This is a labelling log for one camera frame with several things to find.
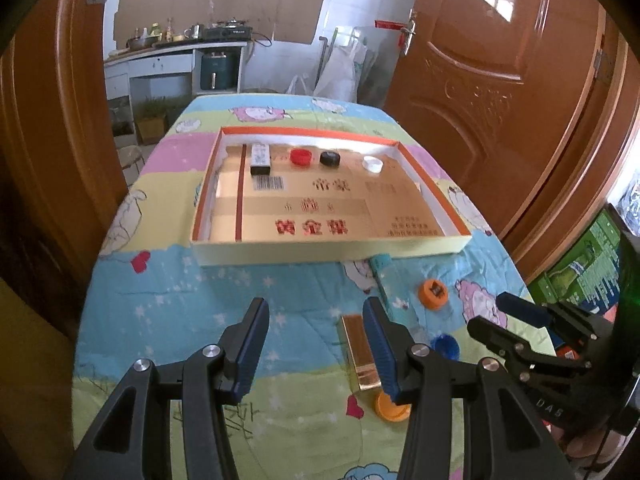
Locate white cartoon lighter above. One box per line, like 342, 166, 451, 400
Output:
249, 143, 272, 177

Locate dark green air fryer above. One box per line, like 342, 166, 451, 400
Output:
200, 51, 240, 92

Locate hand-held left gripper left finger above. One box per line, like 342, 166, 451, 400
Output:
62, 297, 271, 480

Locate green printed carton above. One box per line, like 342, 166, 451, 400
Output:
527, 207, 623, 316

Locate white woven sack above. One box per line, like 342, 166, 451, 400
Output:
312, 40, 368, 103

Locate white kitchen counter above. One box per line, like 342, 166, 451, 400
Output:
104, 40, 248, 111

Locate black gas stove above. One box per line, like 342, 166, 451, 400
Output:
202, 20, 252, 42

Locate round metal stool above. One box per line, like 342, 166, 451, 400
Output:
120, 145, 146, 181

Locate gold lighter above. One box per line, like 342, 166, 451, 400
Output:
340, 314, 383, 395

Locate blue bottle cap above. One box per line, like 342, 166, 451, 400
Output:
431, 334, 460, 359

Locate white plastic bag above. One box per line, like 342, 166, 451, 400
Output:
286, 75, 321, 97

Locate planter box with grass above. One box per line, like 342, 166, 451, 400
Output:
134, 97, 168, 143

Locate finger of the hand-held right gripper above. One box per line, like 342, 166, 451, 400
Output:
467, 316, 591, 391
496, 291, 612, 356

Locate shallow cardboard tray box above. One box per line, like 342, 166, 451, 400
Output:
190, 126, 472, 267

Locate metal pole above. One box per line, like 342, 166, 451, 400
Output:
317, 35, 333, 81

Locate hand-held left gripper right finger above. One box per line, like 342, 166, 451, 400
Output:
362, 296, 568, 480

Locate wooden door jamb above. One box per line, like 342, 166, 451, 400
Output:
0, 0, 131, 321
495, 5, 640, 281

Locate teal lighter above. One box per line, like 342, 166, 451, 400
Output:
370, 253, 416, 323

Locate cartoon sheep printed tablecloth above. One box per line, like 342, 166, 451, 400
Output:
72, 92, 556, 480

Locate metal door handle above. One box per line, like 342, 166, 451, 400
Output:
398, 10, 418, 58

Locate cardboard sheets on wall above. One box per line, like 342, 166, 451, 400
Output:
112, 0, 328, 46

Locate brown wooden door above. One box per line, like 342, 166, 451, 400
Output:
382, 0, 616, 251

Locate orange cap with black mark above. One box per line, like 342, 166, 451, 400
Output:
418, 280, 449, 311

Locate plain orange bottle cap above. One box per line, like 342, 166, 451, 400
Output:
374, 391, 413, 423

